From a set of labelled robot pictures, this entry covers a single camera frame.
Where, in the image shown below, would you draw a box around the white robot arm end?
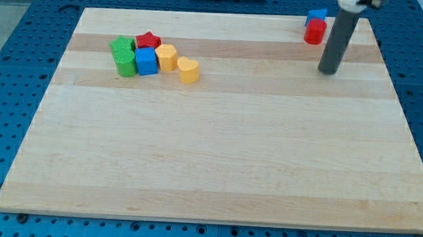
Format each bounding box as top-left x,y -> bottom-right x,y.
336,0 -> 389,14

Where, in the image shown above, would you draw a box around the red star block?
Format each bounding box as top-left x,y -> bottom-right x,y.
134,31 -> 162,49

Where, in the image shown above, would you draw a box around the green star block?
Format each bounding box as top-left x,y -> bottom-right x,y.
109,36 -> 136,52

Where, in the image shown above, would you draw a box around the yellow heart block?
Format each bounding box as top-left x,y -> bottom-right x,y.
177,56 -> 200,84

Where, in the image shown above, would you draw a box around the wooden board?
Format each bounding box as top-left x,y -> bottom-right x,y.
0,8 -> 423,234

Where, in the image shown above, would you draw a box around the yellow hexagon block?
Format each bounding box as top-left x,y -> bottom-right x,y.
155,43 -> 178,72

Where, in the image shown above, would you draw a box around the blue cube block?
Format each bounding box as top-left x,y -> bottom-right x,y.
134,47 -> 158,76

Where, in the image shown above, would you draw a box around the green cylinder block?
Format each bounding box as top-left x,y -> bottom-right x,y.
113,49 -> 137,77

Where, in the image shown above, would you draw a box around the red cylinder block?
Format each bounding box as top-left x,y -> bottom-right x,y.
304,18 -> 327,45

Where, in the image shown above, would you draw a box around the blue triangle block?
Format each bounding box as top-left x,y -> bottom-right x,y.
305,8 -> 328,26

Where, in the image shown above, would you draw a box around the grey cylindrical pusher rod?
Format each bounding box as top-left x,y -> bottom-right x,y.
318,9 -> 360,75

